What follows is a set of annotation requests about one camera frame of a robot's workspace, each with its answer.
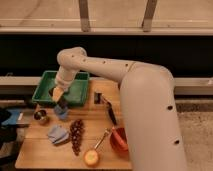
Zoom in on blue cloth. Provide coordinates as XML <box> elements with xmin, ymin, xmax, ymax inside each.
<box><xmin>47</xmin><ymin>125</ymin><xmax>69</xmax><ymax>145</ymax></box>

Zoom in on black handled knife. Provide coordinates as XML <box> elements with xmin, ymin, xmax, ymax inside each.
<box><xmin>102</xmin><ymin>96</ymin><xmax>117</xmax><ymax>125</ymax></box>

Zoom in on small metal cup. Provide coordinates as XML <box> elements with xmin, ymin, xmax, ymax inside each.
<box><xmin>34</xmin><ymin>110</ymin><xmax>49</xmax><ymax>125</ymax></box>

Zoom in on red bowl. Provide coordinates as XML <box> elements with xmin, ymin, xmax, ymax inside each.
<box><xmin>110</xmin><ymin>127</ymin><xmax>129</xmax><ymax>158</ymax></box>

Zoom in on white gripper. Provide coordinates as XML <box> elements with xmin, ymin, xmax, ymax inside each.
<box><xmin>52</xmin><ymin>68</ymin><xmax>76</xmax><ymax>102</ymax></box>

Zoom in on blue plastic cup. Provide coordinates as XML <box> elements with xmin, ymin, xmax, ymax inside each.
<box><xmin>53</xmin><ymin>105</ymin><xmax>68</xmax><ymax>120</ymax></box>

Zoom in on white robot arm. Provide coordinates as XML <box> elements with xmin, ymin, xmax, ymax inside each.
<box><xmin>55</xmin><ymin>47</ymin><xmax>187</xmax><ymax>171</ymax></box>

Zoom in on orange carrot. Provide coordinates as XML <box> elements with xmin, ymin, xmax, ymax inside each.
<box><xmin>113</xmin><ymin>131</ymin><xmax>128</xmax><ymax>151</ymax></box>

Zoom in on yellow apple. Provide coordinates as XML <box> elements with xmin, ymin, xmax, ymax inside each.
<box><xmin>84</xmin><ymin>149</ymin><xmax>99</xmax><ymax>167</ymax></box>

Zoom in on bunch of red grapes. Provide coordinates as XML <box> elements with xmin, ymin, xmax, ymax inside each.
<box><xmin>70</xmin><ymin>119</ymin><xmax>84</xmax><ymax>156</ymax></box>

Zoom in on green plastic tray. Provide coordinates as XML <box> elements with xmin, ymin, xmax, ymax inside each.
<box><xmin>32</xmin><ymin>70</ymin><xmax>90</xmax><ymax>107</ymax></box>

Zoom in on small black block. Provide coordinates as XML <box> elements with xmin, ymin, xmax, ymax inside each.
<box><xmin>94</xmin><ymin>92</ymin><xmax>101</xmax><ymax>104</ymax></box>

